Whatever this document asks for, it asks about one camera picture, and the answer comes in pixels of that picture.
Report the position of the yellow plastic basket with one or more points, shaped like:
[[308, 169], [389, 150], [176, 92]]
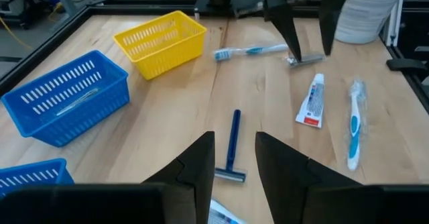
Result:
[[161, 43]]

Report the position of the white cylindrical container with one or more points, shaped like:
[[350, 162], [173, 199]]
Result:
[[365, 12]]

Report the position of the blue white toothbrush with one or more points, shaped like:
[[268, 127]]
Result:
[[354, 126], [248, 51]]

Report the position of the dark blue disposable razor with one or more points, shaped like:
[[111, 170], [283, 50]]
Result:
[[233, 140]]

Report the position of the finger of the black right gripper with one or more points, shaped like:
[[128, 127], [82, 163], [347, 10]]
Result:
[[285, 19], [330, 12]]

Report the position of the blue plastic basket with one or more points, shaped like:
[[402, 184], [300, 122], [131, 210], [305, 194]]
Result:
[[30, 177], [67, 126]]

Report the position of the small silver foil packet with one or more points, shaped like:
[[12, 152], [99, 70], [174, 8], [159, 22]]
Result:
[[310, 59], [78, 100]]

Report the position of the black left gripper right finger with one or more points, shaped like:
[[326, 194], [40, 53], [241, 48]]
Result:
[[281, 170]]

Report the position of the white toothpaste tube red band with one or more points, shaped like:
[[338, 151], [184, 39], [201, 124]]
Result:
[[311, 103], [221, 215]]

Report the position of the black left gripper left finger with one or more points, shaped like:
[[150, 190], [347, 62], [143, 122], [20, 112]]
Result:
[[194, 163]]

